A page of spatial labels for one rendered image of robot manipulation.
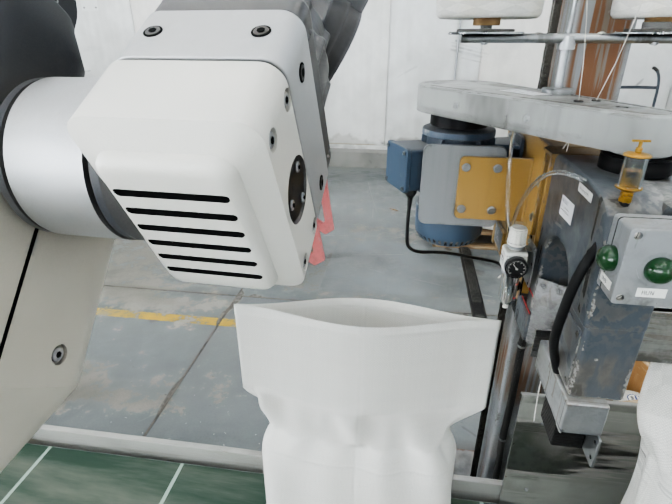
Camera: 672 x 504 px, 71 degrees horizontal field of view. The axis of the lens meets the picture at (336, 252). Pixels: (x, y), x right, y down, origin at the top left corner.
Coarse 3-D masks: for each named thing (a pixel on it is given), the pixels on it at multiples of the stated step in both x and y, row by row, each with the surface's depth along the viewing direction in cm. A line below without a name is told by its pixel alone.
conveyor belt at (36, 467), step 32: (32, 448) 140; (64, 448) 140; (0, 480) 130; (32, 480) 130; (64, 480) 130; (96, 480) 130; (128, 480) 130; (160, 480) 130; (192, 480) 130; (224, 480) 130; (256, 480) 130
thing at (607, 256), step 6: (606, 246) 51; (612, 246) 51; (600, 252) 51; (606, 252) 51; (612, 252) 50; (600, 258) 51; (606, 258) 51; (612, 258) 50; (600, 264) 51; (606, 264) 51; (612, 264) 50; (606, 270) 51; (612, 270) 51
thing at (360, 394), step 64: (256, 320) 88; (320, 320) 92; (384, 320) 91; (448, 320) 86; (256, 384) 95; (320, 384) 89; (384, 384) 86; (448, 384) 89; (320, 448) 89; (384, 448) 87; (448, 448) 89
